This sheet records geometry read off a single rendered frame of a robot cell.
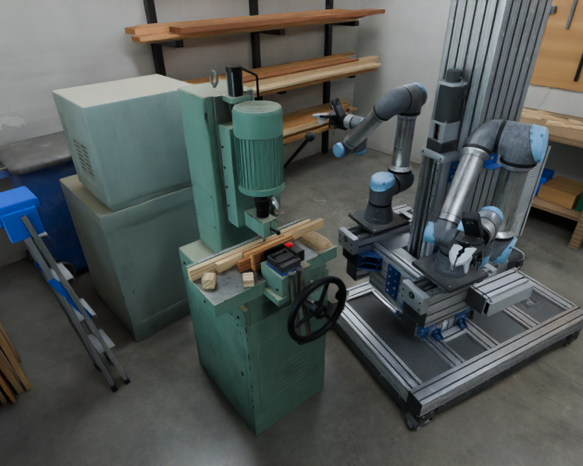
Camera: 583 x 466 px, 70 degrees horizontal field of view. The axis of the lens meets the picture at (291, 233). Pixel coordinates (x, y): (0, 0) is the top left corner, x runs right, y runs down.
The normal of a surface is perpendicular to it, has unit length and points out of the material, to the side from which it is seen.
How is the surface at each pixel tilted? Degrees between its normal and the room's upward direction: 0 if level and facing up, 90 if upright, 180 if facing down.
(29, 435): 0
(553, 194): 90
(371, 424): 0
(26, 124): 90
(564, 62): 90
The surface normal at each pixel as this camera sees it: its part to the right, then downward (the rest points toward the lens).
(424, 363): -0.01, -0.85
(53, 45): 0.67, 0.38
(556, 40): -0.74, 0.36
